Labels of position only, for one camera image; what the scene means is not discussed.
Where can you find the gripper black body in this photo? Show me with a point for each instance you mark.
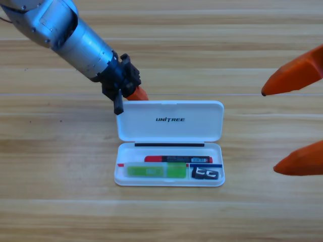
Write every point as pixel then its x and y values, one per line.
pixel 121 75

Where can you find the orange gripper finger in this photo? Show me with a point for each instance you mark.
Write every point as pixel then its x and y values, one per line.
pixel 302 162
pixel 137 95
pixel 295 75

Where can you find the red and black pen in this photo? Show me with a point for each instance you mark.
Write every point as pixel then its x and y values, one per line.
pixel 176 159

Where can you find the green highlighter marker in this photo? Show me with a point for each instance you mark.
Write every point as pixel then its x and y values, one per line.
pixel 176 170

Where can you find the black eraser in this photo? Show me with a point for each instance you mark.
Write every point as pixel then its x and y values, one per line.
pixel 204 174

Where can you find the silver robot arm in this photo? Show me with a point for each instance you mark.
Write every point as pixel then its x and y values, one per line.
pixel 63 32

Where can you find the white plastic pencil case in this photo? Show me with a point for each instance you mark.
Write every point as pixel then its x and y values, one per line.
pixel 169 126

